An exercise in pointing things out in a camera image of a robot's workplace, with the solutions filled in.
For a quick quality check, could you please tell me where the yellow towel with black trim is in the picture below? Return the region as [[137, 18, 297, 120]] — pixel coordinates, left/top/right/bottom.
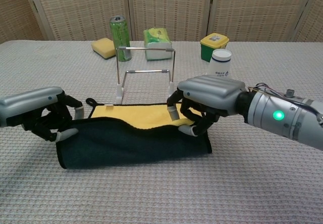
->
[[56, 97, 212, 170]]

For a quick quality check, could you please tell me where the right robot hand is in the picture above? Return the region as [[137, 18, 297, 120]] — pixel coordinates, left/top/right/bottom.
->
[[167, 75, 247, 137]]

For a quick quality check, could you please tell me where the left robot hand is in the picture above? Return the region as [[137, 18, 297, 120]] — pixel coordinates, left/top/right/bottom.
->
[[0, 87, 84, 143]]

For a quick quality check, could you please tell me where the metal wire rack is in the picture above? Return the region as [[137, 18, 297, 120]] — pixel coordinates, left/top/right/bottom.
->
[[115, 45, 177, 105]]

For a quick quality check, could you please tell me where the yellow sponge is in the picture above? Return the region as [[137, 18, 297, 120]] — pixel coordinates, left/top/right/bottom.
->
[[91, 37, 117, 60]]

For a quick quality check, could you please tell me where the white paper cup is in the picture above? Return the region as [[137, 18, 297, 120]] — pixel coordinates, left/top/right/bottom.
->
[[206, 48, 232, 79]]

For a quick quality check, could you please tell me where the green bin with yellow lid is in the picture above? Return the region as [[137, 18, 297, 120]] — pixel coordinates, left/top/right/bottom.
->
[[200, 32, 230, 63]]

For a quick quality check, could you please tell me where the green tissue pack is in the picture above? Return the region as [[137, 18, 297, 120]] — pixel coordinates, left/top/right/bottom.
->
[[143, 27, 174, 62]]

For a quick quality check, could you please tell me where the green drink can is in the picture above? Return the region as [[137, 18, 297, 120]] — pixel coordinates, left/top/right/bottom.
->
[[109, 16, 132, 63]]

